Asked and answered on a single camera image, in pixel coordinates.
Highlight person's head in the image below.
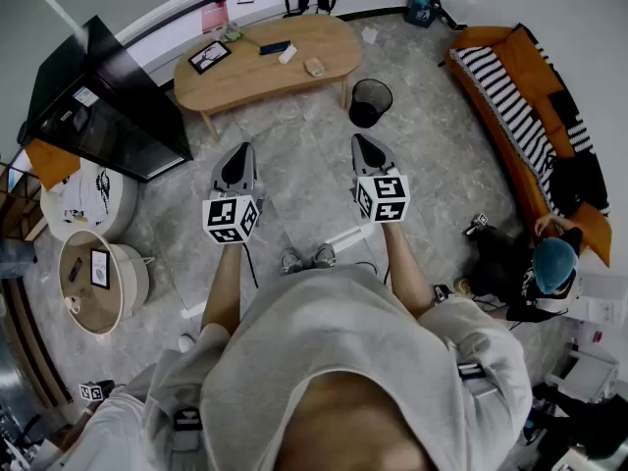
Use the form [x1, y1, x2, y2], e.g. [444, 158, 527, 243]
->
[287, 370, 433, 471]

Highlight wooden coffee table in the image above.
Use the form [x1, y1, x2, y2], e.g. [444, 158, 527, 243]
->
[173, 13, 363, 142]

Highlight black white patterned throw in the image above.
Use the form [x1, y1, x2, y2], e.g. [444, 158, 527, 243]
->
[534, 41, 595, 154]

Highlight black white striped blanket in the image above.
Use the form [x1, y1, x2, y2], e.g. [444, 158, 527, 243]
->
[449, 45, 612, 218]

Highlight orange sofa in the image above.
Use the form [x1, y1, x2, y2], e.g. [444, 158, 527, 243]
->
[444, 23, 614, 268]

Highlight white round pouf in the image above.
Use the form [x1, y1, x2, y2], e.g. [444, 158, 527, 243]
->
[39, 157, 139, 244]

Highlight white paper sheets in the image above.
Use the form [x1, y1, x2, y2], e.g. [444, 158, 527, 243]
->
[563, 272, 628, 328]

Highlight black framed deer picture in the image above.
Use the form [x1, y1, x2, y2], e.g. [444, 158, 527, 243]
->
[187, 39, 233, 76]

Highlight person's left forearm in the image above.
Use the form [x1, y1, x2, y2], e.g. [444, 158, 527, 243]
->
[199, 240, 245, 338]

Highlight white printed cloth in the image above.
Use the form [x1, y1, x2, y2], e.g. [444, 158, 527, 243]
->
[62, 167, 112, 225]

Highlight red book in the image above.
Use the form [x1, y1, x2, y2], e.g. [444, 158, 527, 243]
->
[200, 1, 231, 34]

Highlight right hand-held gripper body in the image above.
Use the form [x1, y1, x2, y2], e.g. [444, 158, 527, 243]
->
[348, 164, 411, 225]

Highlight wooden shelf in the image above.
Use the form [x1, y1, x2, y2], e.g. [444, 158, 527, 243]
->
[0, 162, 48, 242]

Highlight black framed white print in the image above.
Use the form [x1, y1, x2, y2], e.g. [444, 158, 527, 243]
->
[89, 247, 111, 291]

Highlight person's right forearm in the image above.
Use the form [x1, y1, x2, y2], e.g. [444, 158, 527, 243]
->
[381, 221, 438, 321]

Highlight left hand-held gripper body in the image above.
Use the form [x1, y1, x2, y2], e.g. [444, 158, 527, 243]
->
[202, 186, 266, 245]

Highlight person's right shoe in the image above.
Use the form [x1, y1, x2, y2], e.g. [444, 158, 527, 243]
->
[311, 242, 339, 270]

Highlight grey harness strap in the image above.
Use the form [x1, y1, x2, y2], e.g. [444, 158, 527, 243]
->
[455, 360, 497, 396]
[171, 407, 203, 460]

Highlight person's left shoe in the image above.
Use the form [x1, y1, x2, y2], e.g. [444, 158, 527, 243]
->
[279, 247, 305, 276]

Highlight artificial flower bunch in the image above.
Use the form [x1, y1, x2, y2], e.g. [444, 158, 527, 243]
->
[218, 21, 261, 48]

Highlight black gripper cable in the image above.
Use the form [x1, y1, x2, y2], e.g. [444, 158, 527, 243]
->
[242, 242, 260, 289]

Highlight person's grey hoodie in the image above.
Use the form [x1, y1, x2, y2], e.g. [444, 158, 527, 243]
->
[141, 262, 536, 471]

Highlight person's shoe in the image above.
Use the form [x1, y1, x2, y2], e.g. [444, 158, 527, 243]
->
[279, 247, 305, 276]
[311, 242, 339, 270]

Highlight black bag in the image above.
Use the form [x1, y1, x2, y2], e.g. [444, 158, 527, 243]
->
[549, 152, 609, 215]

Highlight white stool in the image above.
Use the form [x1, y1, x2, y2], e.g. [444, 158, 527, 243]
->
[544, 343, 620, 404]

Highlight black waste bin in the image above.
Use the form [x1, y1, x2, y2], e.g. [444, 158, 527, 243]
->
[348, 78, 394, 130]

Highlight round wooden side table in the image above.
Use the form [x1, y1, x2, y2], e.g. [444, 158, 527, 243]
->
[57, 229, 151, 337]

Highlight black cabinet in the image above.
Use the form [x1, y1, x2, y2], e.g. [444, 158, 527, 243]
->
[22, 15, 194, 183]

